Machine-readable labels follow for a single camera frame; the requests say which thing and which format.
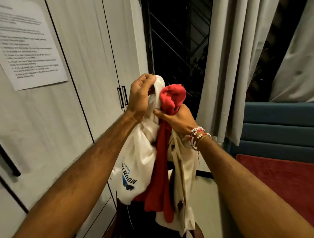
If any person's left hand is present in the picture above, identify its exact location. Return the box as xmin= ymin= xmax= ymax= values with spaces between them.
xmin=126 ymin=74 xmax=157 ymax=121

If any person's right hand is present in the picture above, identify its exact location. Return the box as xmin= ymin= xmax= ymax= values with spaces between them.
xmin=153 ymin=104 xmax=198 ymax=135

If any white printed t-shirt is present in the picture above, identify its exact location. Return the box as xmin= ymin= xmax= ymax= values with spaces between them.
xmin=109 ymin=75 xmax=166 ymax=205

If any red garment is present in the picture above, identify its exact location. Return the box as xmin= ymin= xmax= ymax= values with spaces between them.
xmin=134 ymin=84 xmax=187 ymax=223

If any cream spotted garment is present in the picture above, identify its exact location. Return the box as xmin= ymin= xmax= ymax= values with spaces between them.
xmin=155 ymin=130 xmax=200 ymax=237

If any person's right forearm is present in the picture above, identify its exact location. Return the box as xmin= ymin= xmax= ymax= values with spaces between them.
xmin=197 ymin=136 xmax=314 ymax=238

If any person's left forearm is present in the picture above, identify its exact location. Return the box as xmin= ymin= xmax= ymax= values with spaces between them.
xmin=13 ymin=110 xmax=143 ymax=238

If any dark window with grille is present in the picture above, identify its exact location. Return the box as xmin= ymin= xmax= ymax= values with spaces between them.
xmin=141 ymin=0 xmax=213 ymax=118

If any white wardrobe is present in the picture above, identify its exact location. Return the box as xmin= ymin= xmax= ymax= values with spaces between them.
xmin=0 ymin=0 xmax=149 ymax=238

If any grey curtain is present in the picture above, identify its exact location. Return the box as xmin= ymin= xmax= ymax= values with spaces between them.
xmin=196 ymin=0 xmax=280 ymax=146
xmin=269 ymin=0 xmax=314 ymax=102

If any teal padded headboard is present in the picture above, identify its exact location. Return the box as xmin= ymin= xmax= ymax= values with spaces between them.
xmin=223 ymin=102 xmax=314 ymax=163

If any printed paper sheet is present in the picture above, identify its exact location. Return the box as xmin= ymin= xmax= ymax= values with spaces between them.
xmin=0 ymin=0 xmax=68 ymax=91

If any red bed cover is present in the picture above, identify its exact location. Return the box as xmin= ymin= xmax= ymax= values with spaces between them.
xmin=236 ymin=154 xmax=314 ymax=227

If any black wardrobe door handle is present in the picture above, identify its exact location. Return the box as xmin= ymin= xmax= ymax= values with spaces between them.
xmin=117 ymin=87 xmax=125 ymax=109
xmin=0 ymin=145 xmax=21 ymax=177
xmin=121 ymin=85 xmax=129 ymax=106

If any white and red bead bracelet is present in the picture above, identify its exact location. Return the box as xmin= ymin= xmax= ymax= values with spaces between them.
xmin=183 ymin=126 xmax=212 ymax=151

